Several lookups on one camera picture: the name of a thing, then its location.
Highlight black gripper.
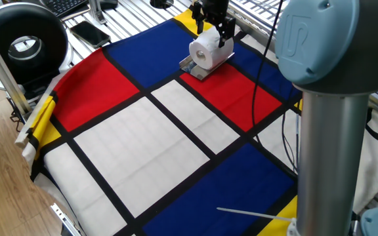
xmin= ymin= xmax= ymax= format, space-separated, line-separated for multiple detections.
xmin=191 ymin=0 xmax=237 ymax=49

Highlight white toilet paper roll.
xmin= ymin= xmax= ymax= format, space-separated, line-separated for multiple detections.
xmin=188 ymin=26 xmax=235 ymax=71

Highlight mirror steel shelf plate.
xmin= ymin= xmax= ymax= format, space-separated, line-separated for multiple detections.
xmin=178 ymin=52 xmax=236 ymax=82

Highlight black smartphone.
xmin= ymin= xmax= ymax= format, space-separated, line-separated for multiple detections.
xmin=69 ymin=20 xmax=112 ymax=50

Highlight Mondrian pattern tablecloth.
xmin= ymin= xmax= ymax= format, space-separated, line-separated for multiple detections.
xmin=14 ymin=5 xmax=378 ymax=236

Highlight black computer keyboard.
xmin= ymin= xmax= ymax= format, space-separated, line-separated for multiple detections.
xmin=40 ymin=0 xmax=91 ymax=19

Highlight metal wire grid rack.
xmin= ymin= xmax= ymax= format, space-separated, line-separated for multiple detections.
xmin=230 ymin=0 xmax=290 ymax=37

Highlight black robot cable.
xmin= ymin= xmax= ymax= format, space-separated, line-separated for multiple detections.
xmin=280 ymin=108 xmax=300 ymax=174
xmin=251 ymin=0 xmax=285 ymax=145

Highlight small aluminium upright bracket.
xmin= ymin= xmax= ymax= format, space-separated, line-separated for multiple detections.
xmin=87 ymin=0 xmax=108 ymax=26

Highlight aluminium frame post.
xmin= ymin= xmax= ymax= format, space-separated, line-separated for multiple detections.
xmin=0 ymin=18 xmax=33 ymax=116

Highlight black cable under table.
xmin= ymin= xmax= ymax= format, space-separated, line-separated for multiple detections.
xmin=5 ymin=94 xmax=28 ymax=132

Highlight metal table edge bracket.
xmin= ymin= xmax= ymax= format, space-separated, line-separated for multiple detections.
xmin=49 ymin=202 xmax=87 ymax=236

